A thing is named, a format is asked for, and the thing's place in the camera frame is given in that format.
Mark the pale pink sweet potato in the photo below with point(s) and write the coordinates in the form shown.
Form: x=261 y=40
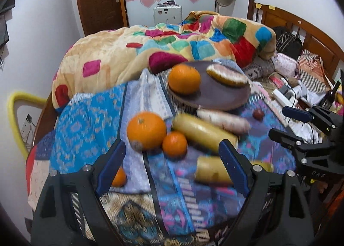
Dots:
x=225 y=121

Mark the wooden headboard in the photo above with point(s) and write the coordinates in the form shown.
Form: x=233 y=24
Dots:
x=317 y=36

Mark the yellow chair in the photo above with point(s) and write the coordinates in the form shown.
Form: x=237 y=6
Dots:
x=12 y=117

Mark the brown round plate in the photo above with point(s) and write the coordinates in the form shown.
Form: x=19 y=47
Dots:
x=215 y=95

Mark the long yellow fruit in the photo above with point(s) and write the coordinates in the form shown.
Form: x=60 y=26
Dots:
x=204 y=133

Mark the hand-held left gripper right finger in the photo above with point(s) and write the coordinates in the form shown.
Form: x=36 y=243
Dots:
x=233 y=168

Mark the grey patterned cloth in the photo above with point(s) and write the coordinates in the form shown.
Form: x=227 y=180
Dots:
x=259 y=69

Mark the large orange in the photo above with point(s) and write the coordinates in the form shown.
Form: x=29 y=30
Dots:
x=146 y=130

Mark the striped cloth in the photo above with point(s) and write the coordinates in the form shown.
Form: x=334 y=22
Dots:
x=311 y=74

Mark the medium orange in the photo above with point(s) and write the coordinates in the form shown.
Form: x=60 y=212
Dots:
x=184 y=79

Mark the colourful checked blanket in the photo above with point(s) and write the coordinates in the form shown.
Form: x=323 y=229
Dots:
x=113 y=55

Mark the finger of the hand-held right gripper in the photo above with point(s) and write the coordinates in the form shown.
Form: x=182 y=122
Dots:
x=282 y=136
x=294 y=113

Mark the small red fruit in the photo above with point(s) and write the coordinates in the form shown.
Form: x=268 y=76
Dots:
x=258 y=114

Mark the blue patterned cloth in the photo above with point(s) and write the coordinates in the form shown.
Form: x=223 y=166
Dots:
x=88 y=127

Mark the pink patterned pillow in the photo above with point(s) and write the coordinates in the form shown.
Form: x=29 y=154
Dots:
x=286 y=64

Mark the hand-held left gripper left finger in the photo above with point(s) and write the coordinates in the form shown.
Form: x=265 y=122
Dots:
x=111 y=165

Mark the dark hanging cloth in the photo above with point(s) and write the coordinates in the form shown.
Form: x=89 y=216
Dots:
x=6 y=20

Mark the white power strip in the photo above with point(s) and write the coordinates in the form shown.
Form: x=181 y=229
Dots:
x=280 y=96

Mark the short yellow fruit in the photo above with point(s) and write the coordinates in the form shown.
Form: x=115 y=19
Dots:
x=209 y=169

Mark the black backpack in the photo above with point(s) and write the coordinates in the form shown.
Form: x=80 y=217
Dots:
x=289 y=40

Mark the white metal appliance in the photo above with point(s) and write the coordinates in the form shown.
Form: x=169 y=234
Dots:
x=167 y=15

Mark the small orange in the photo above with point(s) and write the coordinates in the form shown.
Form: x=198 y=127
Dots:
x=120 y=177
x=174 y=144

